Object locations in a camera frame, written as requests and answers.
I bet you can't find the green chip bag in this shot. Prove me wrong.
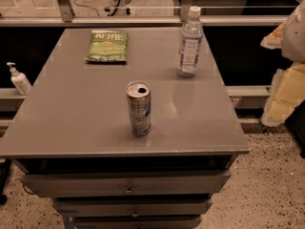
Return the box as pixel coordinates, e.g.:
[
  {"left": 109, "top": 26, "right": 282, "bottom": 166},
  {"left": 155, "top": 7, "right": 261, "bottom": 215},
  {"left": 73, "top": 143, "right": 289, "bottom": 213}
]
[{"left": 85, "top": 30, "right": 128, "bottom": 63}]

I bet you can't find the clear plastic water bottle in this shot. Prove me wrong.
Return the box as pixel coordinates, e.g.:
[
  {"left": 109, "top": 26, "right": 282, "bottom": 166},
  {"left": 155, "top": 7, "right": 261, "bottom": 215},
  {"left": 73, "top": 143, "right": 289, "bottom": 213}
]
[{"left": 177, "top": 6, "right": 203, "bottom": 77}]

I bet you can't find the grey metal rail frame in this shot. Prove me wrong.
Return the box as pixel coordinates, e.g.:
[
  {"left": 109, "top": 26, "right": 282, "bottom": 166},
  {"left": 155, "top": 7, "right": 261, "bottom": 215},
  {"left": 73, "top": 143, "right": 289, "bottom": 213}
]
[{"left": 0, "top": 0, "right": 305, "bottom": 113}]

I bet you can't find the middle grey drawer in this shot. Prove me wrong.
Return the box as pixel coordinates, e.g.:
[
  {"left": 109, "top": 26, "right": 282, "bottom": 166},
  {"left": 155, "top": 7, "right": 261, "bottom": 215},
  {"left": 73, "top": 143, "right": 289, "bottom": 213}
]
[{"left": 53, "top": 198, "right": 212, "bottom": 218}]

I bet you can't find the silver blue redbull can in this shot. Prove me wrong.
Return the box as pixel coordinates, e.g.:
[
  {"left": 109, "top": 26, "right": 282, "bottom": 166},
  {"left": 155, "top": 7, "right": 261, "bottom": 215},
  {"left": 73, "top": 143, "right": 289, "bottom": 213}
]
[{"left": 126, "top": 80, "right": 152, "bottom": 136}]

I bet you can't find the grey drawer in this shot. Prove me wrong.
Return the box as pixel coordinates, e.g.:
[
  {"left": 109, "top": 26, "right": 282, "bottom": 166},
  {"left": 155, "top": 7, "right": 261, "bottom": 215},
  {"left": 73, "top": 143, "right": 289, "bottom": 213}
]
[
  {"left": 53, "top": 198, "right": 212, "bottom": 218},
  {"left": 21, "top": 170, "right": 231, "bottom": 198},
  {"left": 74, "top": 216, "right": 201, "bottom": 229}
]

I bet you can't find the grey drawer cabinet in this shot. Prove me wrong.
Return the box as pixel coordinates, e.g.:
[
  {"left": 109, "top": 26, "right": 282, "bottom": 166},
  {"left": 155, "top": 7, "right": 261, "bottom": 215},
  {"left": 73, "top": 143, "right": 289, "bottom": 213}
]
[{"left": 0, "top": 27, "right": 251, "bottom": 229}]

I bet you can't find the white pump soap bottle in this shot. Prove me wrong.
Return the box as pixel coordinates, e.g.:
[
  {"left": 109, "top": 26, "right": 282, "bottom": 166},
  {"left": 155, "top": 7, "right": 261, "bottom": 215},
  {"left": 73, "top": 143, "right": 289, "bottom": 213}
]
[{"left": 7, "top": 62, "right": 31, "bottom": 95}]

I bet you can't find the top grey drawer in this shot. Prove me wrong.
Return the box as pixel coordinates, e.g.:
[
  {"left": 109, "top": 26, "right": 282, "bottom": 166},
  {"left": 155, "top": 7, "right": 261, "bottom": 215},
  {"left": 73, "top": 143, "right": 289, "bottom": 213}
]
[{"left": 21, "top": 170, "right": 231, "bottom": 198}]

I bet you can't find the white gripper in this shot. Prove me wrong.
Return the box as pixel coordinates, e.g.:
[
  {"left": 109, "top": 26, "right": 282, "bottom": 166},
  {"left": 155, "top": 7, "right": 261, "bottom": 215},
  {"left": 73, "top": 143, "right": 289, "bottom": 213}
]
[{"left": 260, "top": 0, "right": 305, "bottom": 127}]

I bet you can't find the bottom grey drawer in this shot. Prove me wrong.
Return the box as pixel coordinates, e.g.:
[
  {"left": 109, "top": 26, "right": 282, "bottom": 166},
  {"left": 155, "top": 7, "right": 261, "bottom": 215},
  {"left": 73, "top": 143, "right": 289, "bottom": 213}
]
[{"left": 74, "top": 216, "right": 201, "bottom": 229}]

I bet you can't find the black cable on floor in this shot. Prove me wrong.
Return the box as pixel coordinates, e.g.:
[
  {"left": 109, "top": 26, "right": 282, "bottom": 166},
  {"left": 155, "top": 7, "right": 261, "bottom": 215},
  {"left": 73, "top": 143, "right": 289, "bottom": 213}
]
[{"left": 67, "top": 0, "right": 102, "bottom": 17}]

